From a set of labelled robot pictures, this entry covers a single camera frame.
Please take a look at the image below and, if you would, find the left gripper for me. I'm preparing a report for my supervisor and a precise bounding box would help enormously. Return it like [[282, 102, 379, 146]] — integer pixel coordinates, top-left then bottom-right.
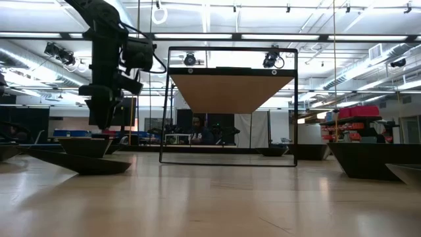
[[78, 84, 124, 130]]

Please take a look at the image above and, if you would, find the black teardrop plate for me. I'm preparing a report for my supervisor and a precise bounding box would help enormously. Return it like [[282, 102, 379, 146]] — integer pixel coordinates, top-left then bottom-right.
[[18, 145, 133, 176]]

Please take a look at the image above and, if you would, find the black leaf-shaped plate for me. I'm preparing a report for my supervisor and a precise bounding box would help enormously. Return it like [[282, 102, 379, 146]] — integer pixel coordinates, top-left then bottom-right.
[[255, 146, 290, 157], [0, 142, 23, 163], [385, 163, 421, 189]]

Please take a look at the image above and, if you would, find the blue storage bin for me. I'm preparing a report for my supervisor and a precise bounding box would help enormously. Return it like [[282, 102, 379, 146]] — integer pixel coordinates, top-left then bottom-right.
[[52, 129, 92, 138]]

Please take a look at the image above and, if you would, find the black ceiling spotlight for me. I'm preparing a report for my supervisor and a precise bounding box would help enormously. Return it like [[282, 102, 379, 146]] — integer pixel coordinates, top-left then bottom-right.
[[43, 41, 77, 66]]

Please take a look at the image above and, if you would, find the white small table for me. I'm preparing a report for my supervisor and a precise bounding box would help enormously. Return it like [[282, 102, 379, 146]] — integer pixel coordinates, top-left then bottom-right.
[[164, 132, 192, 146]]

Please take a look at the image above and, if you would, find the black partition panel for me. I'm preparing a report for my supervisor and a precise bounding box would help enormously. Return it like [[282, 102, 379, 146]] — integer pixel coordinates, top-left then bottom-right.
[[176, 109, 235, 146]]

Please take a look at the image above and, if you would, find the person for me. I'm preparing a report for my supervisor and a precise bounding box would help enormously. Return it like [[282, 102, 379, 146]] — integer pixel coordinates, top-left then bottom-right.
[[189, 115, 215, 146], [8, 124, 31, 143]]

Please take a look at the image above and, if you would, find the white partition screen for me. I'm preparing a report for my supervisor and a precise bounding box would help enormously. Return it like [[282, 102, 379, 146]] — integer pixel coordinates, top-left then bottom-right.
[[234, 111, 271, 149]]

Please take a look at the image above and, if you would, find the red bin storage rack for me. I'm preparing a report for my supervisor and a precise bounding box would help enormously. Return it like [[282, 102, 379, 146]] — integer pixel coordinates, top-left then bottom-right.
[[319, 105, 401, 144]]

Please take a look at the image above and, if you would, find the white air vent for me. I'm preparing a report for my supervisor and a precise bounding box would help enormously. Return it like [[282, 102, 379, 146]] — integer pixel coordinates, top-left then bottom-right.
[[368, 43, 383, 61]]

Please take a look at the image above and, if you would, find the yellow hanging cable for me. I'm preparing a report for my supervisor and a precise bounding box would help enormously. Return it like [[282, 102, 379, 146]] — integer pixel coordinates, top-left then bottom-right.
[[128, 95, 136, 146]]

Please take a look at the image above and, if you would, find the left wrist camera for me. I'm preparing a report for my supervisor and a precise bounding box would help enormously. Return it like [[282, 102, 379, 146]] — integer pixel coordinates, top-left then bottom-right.
[[114, 72, 145, 97]]

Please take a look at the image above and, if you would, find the thin hanging cable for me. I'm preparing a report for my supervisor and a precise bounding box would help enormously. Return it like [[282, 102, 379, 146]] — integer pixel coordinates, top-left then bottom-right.
[[148, 0, 154, 146]]

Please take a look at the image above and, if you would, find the silver air duct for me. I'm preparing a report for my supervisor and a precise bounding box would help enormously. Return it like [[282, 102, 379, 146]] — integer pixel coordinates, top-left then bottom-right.
[[0, 45, 90, 87], [322, 42, 421, 92]]

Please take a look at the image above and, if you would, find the black round overhead camera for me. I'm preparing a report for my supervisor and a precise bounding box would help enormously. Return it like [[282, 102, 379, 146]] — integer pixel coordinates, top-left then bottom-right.
[[183, 52, 197, 67]]

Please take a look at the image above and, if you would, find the white hanging ring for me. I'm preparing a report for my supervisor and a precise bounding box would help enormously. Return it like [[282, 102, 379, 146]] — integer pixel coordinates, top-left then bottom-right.
[[151, 5, 168, 26]]

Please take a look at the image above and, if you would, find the wooden riser shelf black frame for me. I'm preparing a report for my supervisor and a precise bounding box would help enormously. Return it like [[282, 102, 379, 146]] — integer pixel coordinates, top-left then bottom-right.
[[159, 46, 299, 168]]

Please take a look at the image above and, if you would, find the black overhead rig frame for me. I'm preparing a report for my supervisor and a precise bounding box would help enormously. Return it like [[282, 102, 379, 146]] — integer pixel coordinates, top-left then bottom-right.
[[0, 32, 421, 43]]

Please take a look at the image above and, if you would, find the black overhead camera with cable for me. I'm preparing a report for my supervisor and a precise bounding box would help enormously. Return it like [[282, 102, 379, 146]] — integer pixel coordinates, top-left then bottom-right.
[[262, 51, 285, 70]]

